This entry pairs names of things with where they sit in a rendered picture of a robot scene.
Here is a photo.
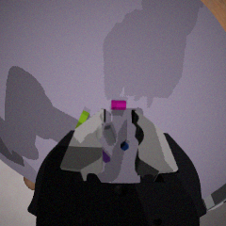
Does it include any purple rod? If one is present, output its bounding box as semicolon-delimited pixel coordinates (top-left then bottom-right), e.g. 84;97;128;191
103;151;110;163

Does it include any grey rod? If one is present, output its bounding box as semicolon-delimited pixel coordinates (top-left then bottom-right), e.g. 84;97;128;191
105;125;116;144

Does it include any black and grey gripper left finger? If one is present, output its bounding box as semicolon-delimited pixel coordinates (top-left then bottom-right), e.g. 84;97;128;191
27;108;105;216

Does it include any magenta rod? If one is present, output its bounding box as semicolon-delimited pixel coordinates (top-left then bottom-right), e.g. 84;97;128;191
111;100;126;110

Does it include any small blue cube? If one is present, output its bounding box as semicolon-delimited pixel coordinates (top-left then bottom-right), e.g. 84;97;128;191
121;141;129;151

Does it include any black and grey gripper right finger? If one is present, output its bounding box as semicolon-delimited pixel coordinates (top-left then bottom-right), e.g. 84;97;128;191
132;109;206;217

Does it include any lime green rod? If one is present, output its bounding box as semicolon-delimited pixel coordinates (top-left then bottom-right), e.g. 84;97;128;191
75;110;89;128

